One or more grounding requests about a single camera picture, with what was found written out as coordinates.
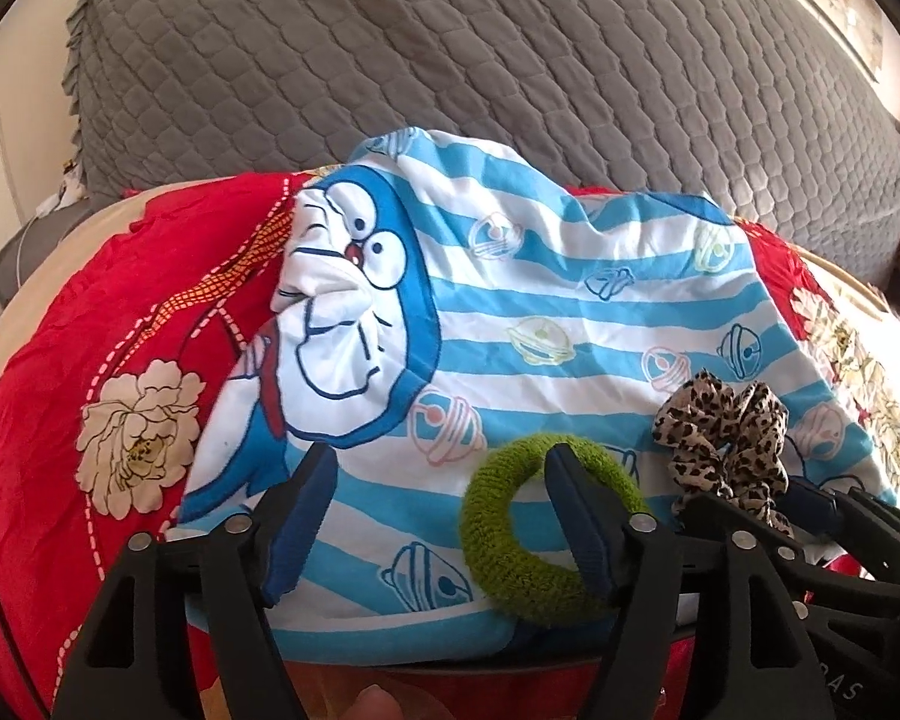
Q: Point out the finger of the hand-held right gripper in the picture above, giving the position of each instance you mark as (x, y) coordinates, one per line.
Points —
(832, 570)
(806, 499)

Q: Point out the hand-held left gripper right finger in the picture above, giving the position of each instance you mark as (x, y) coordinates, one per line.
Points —
(581, 521)

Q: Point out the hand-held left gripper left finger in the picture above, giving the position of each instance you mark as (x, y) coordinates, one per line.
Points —
(300, 521)

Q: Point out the leopard print scrunchie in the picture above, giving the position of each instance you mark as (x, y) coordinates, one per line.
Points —
(720, 427)

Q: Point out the person's left hand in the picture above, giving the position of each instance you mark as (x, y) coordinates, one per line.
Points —
(376, 705)

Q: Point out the blue striped cartoon cloth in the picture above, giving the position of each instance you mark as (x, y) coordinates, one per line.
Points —
(570, 300)

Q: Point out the red floral bed sheet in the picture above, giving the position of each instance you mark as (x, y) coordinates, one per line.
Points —
(120, 300)

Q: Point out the grey bedside stand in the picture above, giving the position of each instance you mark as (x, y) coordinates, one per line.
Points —
(22, 255)

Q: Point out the grey quilted cover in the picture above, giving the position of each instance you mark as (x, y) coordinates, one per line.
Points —
(420, 75)

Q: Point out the framed wall picture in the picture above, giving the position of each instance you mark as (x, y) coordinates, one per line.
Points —
(847, 7)

